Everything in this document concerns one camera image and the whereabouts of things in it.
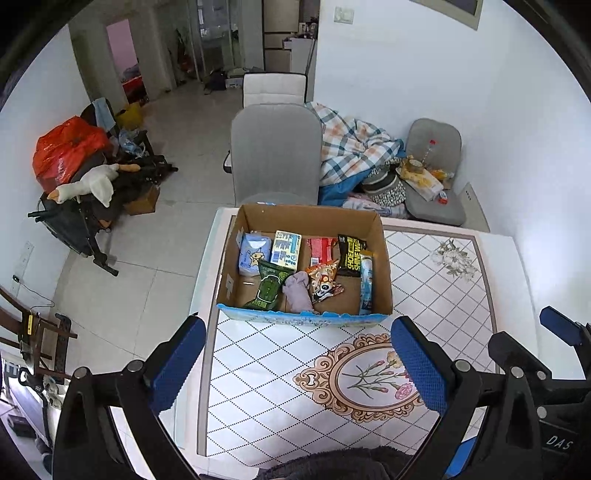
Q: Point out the red packet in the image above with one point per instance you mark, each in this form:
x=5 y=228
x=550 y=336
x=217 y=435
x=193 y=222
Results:
x=321 y=249

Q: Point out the white goose plush toy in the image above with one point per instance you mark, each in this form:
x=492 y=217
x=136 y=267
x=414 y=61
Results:
x=97 y=182

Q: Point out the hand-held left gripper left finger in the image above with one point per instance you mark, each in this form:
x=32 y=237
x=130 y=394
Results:
x=180 y=364

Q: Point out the small yellow tool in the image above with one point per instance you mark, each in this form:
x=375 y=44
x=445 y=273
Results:
x=29 y=323

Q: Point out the brown tape roll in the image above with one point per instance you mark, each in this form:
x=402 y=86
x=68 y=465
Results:
x=414 y=165

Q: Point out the black wipes packet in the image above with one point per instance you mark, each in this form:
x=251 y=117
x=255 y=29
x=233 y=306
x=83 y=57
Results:
x=350 y=254

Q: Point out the pink cloth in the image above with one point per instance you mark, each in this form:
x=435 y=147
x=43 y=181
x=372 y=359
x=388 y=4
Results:
x=369 y=204

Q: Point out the white chair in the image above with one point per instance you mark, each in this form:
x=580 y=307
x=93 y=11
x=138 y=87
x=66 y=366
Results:
x=272 y=90

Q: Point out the purple cloth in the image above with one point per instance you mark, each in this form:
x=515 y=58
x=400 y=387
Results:
x=298 y=291

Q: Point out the red bedding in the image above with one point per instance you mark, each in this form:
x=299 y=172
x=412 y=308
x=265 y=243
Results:
x=135 y=85

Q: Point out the blue tube packet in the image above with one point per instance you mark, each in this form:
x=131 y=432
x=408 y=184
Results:
x=367 y=284

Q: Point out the orange snack packet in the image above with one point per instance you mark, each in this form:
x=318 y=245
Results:
x=323 y=281

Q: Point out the plaid blanket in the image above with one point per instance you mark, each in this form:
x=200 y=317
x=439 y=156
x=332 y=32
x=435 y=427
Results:
x=351 y=143

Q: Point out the red plastic bag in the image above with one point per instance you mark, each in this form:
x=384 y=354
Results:
x=64 y=147

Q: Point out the grey upholstered chair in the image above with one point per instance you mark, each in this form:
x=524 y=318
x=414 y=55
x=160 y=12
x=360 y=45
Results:
x=272 y=147

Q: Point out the dark wooden chair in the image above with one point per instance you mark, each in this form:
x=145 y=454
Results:
x=46 y=323

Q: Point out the clear plastic bag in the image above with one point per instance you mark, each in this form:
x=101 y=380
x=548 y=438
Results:
x=131 y=142

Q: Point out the framed wall picture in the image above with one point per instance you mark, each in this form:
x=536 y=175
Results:
x=461 y=9

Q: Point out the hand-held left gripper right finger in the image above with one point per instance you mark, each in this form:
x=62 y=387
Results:
x=420 y=369

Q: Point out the yellow bag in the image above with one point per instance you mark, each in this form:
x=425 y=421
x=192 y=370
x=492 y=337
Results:
x=131 y=115

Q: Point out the black folded stroller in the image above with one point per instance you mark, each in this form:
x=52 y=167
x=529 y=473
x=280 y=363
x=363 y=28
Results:
x=69 y=224

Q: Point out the white cabinet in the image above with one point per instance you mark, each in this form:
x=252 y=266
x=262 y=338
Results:
x=286 y=37

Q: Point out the dark fleece clothing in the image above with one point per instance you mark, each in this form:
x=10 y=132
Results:
x=332 y=466

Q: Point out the small brown cardboard box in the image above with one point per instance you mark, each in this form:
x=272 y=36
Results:
x=143 y=203

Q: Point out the light blue tissue pack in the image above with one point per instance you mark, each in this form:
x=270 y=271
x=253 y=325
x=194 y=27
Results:
x=254 y=256

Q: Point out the white light switch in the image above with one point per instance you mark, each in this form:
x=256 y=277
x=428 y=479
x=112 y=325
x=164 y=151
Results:
x=344 y=14

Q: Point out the light blue towel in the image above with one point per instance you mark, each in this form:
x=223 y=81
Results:
x=104 y=114

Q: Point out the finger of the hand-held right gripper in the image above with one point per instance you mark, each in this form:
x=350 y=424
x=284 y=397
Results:
x=561 y=321
x=512 y=350

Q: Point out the white wall power strip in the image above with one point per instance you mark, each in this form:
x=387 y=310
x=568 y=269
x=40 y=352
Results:
x=23 y=265

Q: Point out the green wipes packet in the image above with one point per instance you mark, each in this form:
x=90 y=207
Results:
x=269 y=286

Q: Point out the black and white patterned cloth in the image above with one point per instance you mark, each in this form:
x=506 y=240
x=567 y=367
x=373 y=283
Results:
x=385 y=189

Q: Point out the white and blue packet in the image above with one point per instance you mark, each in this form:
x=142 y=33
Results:
x=285 y=249

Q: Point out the grey cushioned chair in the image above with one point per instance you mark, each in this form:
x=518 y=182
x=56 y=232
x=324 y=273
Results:
x=447 y=138

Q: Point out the clear bottle with red cap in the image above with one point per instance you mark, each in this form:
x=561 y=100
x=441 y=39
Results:
x=429 y=154

